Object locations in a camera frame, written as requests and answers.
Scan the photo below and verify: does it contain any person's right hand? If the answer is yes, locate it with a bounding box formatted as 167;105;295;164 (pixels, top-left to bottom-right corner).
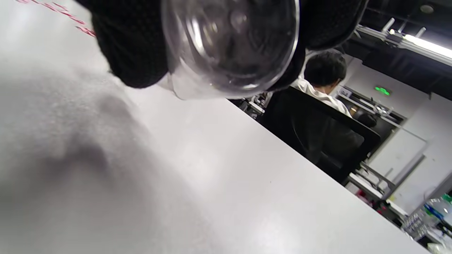
76;0;368;92

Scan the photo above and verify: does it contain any pile of pink paper scraps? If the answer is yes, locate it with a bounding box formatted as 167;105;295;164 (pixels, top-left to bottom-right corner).
16;0;96;38

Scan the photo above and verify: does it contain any clear conical bottle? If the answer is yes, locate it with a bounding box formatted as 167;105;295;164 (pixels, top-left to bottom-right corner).
157;0;301;100

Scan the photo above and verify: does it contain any plastic water bottle green cap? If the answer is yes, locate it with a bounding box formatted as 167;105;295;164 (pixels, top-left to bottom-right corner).
403;196;452;241

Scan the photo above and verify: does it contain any black mesh office chair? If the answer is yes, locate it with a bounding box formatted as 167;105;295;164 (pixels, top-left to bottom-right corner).
260;86;381;184

